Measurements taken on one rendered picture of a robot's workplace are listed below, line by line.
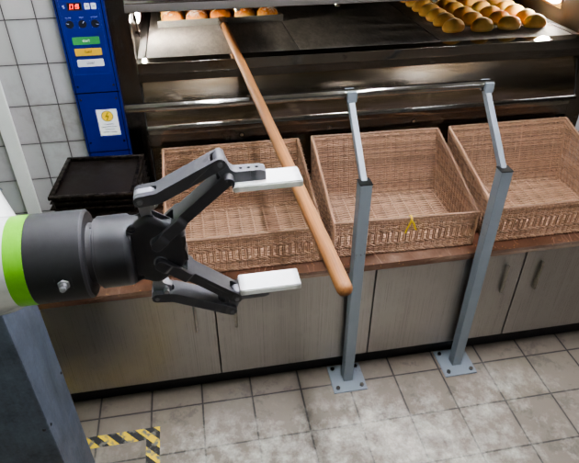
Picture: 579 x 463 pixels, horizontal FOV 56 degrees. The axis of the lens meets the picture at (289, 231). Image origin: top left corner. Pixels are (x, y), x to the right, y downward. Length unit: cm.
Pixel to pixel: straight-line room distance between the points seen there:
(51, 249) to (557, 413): 219
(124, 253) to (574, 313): 233
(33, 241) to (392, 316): 181
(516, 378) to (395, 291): 69
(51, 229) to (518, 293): 208
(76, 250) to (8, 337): 84
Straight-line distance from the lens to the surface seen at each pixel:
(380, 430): 225
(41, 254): 56
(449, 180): 232
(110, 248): 56
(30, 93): 222
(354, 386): 235
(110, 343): 213
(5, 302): 60
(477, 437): 231
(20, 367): 145
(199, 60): 212
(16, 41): 217
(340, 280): 97
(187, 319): 205
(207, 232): 215
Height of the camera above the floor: 183
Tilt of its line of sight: 36 degrees down
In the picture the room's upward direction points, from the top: straight up
